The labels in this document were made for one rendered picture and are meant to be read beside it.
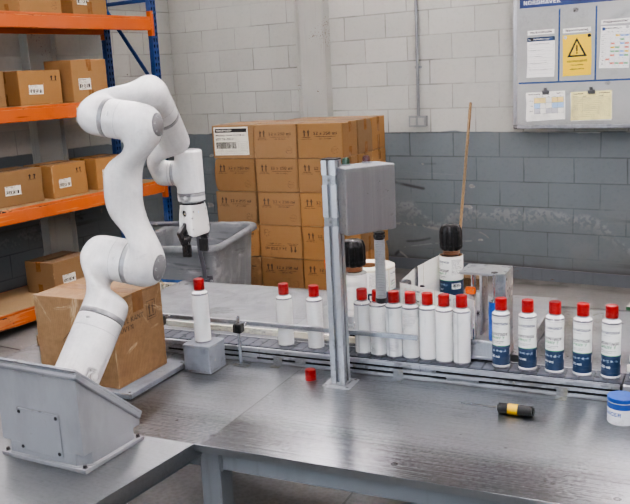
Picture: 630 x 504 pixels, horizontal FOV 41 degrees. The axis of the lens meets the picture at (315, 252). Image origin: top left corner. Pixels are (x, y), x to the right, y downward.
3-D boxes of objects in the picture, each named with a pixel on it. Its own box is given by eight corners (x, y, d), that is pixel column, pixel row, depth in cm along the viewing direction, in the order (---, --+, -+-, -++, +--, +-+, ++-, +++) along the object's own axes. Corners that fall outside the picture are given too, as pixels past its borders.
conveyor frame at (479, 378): (625, 388, 235) (625, 372, 234) (621, 402, 225) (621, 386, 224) (141, 338, 304) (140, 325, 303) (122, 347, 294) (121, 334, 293)
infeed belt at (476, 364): (624, 386, 233) (625, 373, 233) (621, 397, 226) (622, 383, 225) (139, 336, 302) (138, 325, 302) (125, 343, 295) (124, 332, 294)
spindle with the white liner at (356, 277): (373, 320, 293) (370, 237, 287) (363, 328, 286) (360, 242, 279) (349, 318, 297) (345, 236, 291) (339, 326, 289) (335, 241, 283)
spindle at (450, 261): (466, 298, 311) (465, 222, 305) (460, 304, 303) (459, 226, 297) (443, 296, 315) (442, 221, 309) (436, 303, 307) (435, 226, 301)
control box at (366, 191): (397, 228, 243) (395, 162, 239) (347, 236, 235) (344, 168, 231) (377, 223, 251) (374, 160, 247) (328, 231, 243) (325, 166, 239)
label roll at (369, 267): (338, 309, 309) (337, 271, 306) (347, 295, 328) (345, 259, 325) (393, 310, 305) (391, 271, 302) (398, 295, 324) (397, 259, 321)
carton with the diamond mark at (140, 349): (167, 363, 269) (160, 281, 263) (120, 389, 248) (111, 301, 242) (93, 354, 282) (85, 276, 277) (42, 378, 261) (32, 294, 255)
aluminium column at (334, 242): (350, 381, 251) (341, 157, 237) (345, 386, 247) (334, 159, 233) (337, 379, 253) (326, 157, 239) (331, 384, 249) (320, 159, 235)
